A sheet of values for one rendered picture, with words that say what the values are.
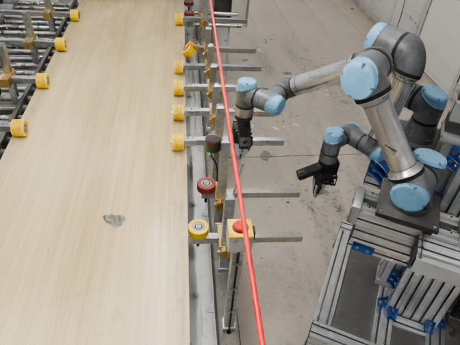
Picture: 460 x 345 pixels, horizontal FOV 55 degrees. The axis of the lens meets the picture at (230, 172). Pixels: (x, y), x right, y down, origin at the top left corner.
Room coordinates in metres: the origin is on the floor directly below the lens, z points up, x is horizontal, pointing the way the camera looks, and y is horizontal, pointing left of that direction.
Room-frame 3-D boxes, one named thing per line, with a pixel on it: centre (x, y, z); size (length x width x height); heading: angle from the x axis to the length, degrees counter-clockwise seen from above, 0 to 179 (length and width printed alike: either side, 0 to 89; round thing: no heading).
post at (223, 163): (1.37, 0.03, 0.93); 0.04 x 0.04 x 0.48; 8
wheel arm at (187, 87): (2.16, 0.08, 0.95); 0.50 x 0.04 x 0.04; 98
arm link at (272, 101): (1.45, -0.13, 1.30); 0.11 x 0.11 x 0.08; 58
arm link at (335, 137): (1.48, -0.41, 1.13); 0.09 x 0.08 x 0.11; 133
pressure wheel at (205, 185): (1.40, 0.10, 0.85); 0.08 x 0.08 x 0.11
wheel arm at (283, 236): (1.18, -0.09, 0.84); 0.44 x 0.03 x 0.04; 98
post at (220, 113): (1.62, 0.07, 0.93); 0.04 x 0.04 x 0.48; 8
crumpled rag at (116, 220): (1.15, 0.42, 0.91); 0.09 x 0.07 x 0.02; 65
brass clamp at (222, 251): (1.15, 0.00, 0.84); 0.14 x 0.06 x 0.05; 8
